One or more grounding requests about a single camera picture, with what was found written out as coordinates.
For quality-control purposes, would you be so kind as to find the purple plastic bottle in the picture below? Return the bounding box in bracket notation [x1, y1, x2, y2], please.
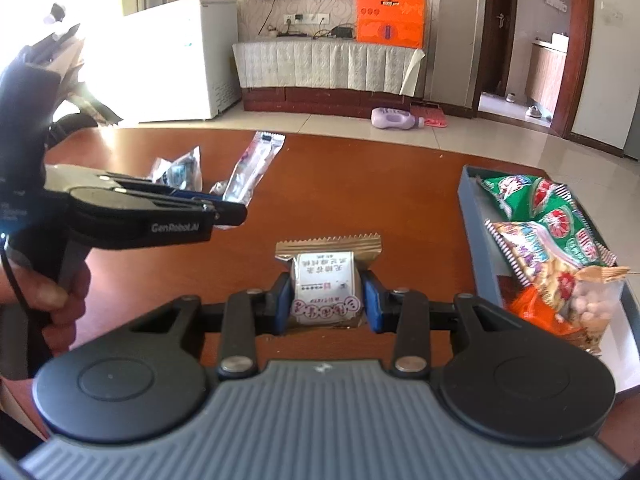
[371, 107, 426, 130]

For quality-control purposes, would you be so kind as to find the green snack bag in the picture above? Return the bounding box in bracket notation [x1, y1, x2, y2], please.
[475, 174, 571, 222]
[535, 205, 619, 269]

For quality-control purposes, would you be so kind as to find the dark wooden door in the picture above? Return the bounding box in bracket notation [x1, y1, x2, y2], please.
[477, 0, 522, 97]

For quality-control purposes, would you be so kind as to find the clear dark snack packet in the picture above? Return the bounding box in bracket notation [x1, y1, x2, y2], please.
[148, 147, 203, 192]

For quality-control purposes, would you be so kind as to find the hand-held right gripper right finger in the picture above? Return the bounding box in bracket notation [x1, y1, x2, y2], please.
[361, 270, 513, 378]

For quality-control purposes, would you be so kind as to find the clear long snack packet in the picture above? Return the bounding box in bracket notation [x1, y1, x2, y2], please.
[221, 131, 286, 204]

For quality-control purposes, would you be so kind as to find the kitchen base cabinet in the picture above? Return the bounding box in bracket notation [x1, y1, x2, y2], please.
[527, 35, 569, 117]

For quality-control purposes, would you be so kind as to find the printed snack bag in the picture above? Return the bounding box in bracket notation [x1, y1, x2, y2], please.
[484, 219, 581, 311]

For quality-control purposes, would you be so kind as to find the white chest freezer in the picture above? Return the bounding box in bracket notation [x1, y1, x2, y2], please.
[125, 0, 240, 123]

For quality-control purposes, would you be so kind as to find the grey shallow box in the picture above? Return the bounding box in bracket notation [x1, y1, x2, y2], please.
[459, 164, 628, 361]

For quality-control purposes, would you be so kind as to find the dark wooden television cabinet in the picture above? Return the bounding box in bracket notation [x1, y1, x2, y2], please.
[243, 85, 426, 115]

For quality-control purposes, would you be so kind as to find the printed cardboard carton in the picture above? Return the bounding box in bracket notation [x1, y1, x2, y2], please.
[30, 22, 87, 92]

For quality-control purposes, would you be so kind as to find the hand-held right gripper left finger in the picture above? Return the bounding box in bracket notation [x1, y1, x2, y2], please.
[129, 271, 292, 378]

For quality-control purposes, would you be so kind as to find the pale checked cabinet cloth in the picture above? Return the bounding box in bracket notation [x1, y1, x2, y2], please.
[232, 40, 427, 96]

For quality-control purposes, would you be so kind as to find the white wall socket strip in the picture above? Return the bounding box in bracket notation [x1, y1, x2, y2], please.
[282, 11, 331, 26]

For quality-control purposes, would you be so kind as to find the orange crinkled snack packet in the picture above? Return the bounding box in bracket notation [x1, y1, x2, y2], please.
[504, 287, 581, 342]

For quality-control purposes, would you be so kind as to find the clear peanut packet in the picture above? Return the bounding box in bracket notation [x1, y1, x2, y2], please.
[570, 266, 632, 356]

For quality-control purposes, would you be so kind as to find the orange cardboard box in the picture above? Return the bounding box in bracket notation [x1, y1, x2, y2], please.
[355, 0, 426, 50]

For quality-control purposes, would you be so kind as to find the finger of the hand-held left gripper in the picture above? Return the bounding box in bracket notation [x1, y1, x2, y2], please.
[95, 172, 213, 202]
[150, 199, 248, 230]

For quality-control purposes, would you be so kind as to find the pink floor mat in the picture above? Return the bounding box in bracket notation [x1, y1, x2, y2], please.
[410, 102, 449, 129]

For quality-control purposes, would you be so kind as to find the person's left hand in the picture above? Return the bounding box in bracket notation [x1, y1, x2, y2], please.
[27, 255, 92, 358]

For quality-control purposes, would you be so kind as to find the gold white cake packet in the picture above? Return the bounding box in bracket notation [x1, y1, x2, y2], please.
[275, 232, 383, 331]

